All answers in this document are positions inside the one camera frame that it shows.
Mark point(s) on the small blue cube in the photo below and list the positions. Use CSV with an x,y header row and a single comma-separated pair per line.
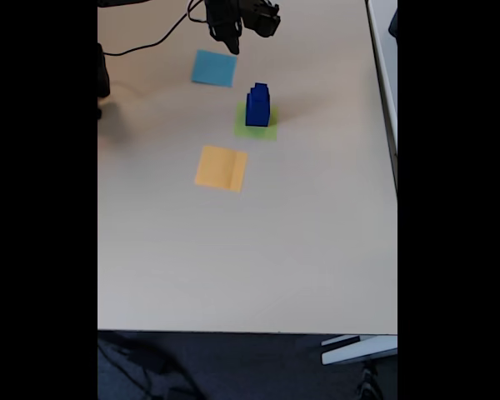
x,y
260,86

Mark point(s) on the medium blue cube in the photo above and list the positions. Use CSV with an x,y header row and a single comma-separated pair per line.
x,y
258,96

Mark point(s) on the largest blue cube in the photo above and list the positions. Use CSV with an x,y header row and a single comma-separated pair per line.
x,y
256,116

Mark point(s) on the blue paper square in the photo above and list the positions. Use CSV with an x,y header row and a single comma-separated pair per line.
x,y
212,68

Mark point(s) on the green paper square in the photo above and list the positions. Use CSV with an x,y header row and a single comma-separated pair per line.
x,y
271,132

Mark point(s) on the orange paper square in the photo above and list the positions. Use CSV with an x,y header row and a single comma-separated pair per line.
x,y
216,168

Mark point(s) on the dark blue object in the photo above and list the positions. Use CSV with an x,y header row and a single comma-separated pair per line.
x,y
393,23

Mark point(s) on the white table foot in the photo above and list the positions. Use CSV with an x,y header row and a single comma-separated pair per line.
x,y
358,352

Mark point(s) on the black camera box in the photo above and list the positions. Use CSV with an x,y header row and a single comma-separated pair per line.
x,y
264,16

